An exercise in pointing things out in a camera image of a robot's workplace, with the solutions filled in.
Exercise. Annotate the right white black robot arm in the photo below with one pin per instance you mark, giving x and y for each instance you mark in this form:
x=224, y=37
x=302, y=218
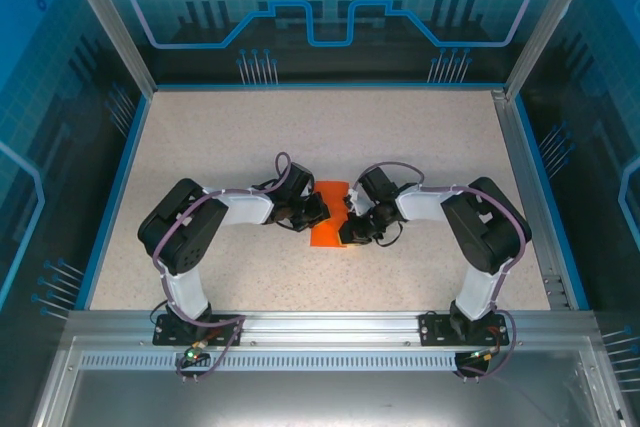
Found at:
x=480, y=287

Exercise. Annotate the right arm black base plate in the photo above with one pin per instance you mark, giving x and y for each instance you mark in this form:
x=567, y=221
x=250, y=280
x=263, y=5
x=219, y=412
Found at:
x=435, y=329

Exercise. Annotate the aluminium side rail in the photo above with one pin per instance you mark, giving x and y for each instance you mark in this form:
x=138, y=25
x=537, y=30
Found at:
x=529, y=197

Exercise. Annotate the orange paper sheet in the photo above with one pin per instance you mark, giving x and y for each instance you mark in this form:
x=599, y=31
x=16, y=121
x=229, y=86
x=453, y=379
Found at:
x=330, y=189

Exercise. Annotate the connector plug with green light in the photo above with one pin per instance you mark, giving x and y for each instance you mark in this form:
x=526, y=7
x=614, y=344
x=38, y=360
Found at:
x=194, y=353
x=481, y=354

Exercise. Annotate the long aluminium mounting rail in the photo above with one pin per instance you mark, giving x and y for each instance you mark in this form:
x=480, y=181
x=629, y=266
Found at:
x=330, y=327

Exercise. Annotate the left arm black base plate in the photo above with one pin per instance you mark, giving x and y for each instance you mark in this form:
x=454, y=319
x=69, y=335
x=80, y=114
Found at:
x=170, y=334

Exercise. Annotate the aluminium corner post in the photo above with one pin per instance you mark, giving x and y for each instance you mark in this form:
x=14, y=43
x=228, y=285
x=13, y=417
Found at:
x=544, y=22
x=111, y=22

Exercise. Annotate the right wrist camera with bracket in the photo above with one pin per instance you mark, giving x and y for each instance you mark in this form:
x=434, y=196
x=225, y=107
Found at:
x=357, y=202

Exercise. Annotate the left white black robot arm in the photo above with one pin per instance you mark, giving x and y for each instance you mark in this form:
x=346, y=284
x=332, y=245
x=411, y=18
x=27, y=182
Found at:
x=185, y=292

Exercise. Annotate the grey metal panel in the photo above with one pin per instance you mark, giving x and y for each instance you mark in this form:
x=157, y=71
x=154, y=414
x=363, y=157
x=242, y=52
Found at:
x=320, y=397

